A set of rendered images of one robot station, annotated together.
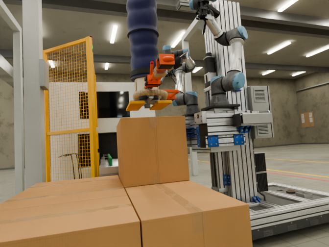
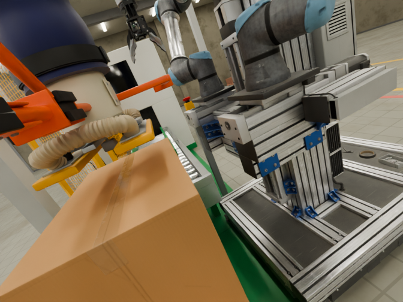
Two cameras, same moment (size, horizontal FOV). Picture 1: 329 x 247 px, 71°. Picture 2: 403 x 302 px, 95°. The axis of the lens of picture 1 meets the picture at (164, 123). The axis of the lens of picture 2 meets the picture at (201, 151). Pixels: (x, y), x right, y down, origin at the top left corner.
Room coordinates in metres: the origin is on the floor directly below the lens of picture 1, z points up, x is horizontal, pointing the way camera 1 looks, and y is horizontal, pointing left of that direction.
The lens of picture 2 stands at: (1.12, -0.20, 1.14)
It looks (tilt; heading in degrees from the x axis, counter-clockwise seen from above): 20 degrees down; 5
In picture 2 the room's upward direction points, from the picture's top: 23 degrees counter-clockwise
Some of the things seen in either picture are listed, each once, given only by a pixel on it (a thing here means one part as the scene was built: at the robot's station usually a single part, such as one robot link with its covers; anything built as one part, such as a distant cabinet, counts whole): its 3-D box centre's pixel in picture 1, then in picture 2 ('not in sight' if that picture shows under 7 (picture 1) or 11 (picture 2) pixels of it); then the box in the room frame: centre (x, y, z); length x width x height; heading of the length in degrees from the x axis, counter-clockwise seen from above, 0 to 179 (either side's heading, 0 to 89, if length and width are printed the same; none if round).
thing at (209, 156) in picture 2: not in sight; (208, 153); (2.73, -0.10, 0.50); 0.07 x 0.07 x 1.00; 15
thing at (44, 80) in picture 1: (44, 75); not in sight; (2.52, 1.31, 1.62); 0.20 x 0.05 x 0.30; 15
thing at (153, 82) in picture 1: (152, 81); (45, 115); (1.45, 0.06, 1.18); 0.10 x 0.08 x 0.06; 104
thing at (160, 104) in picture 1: (159, 103); (135, 127); (1.71, 0.03, 1.08); 0.34 x 0.10 x 0.05; 14
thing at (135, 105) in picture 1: (134, 104); (77, 153); (1.67, 0.21, 1.08); 0.34 x 0.10 x 0.05; 14
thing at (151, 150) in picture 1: (147, 149); (149, 222); (1.67, 0.14, 0.74); 0.60 x 0.40 x 0.40; 14
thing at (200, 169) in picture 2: not in sight; (180, 146); (3.26, 0.22, 0.50); 2.31 x 0.05 x 0.19; 15
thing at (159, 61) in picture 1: (165, 61); not in sight; (1.11, -0.02, 1.18); 0.08 x 0.07 x 0.05; 14
